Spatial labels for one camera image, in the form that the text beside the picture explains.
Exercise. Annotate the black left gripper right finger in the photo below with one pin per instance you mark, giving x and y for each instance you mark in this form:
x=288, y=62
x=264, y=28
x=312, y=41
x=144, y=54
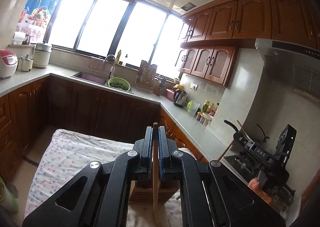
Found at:
x=168, y=163

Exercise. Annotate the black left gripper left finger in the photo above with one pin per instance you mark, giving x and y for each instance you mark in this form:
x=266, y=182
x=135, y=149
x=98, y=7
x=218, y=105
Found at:
x=143, y=161

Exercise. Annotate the wooden chopstick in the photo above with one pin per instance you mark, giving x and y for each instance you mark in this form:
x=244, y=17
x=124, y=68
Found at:
x=155, y=174

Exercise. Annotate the person's right hand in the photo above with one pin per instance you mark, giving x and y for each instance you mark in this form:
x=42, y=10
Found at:
x=255, y=186

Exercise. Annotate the wooden utensil holder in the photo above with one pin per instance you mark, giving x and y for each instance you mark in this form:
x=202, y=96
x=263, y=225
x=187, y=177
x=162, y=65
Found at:
x=141, y=192

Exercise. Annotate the white seasoning jar set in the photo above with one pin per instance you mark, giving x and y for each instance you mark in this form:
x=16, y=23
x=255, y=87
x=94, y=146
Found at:
x=204, y=118

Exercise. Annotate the green white plastic jug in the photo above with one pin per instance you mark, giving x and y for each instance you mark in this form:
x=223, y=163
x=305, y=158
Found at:
x=192, y=107

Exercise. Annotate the steel electric kettle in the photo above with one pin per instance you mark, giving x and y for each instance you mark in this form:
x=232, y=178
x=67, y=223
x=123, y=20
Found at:
x=180, y=96

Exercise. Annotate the green colander with vegetables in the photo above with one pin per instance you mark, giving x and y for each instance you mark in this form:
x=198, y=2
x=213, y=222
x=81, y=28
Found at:
x=119, y=83

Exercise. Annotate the wooden dish rack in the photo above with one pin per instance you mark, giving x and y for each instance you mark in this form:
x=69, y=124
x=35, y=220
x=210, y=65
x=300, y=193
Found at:
x=146, y=77

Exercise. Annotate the steel range hood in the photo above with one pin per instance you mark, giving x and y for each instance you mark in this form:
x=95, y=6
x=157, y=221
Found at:
x=292, y=65

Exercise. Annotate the floral white tablecloth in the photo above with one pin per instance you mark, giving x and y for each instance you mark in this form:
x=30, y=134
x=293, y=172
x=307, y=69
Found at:
x=68, y=153

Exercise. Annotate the chrome sink faucet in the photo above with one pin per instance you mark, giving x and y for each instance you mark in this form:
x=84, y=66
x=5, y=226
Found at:
x=109, y=66

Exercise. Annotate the yellow dish soap bottle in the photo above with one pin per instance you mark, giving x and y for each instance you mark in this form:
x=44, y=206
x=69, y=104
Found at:
x=118, y=57

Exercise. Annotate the wooden upper cabinets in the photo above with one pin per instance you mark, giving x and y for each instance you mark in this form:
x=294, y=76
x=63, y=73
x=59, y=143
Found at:
x=211, y=34

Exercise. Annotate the large white rice cooker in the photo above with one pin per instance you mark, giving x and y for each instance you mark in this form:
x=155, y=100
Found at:
x=41, y=55

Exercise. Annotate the small white cooker pot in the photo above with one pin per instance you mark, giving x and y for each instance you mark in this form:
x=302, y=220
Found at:
x=25, y=63

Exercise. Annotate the red white rice cooker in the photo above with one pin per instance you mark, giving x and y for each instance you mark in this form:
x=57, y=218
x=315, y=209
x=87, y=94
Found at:
x=8, y=63

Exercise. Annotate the black wok with handle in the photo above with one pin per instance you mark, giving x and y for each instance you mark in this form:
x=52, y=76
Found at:
x=262, y=141

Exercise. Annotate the wall power socket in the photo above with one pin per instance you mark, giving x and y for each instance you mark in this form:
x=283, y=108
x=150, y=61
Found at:
x=194, y=86

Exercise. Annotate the tropical fruit wall poster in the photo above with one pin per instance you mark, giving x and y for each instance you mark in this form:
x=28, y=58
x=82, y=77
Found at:
x=35, y=18

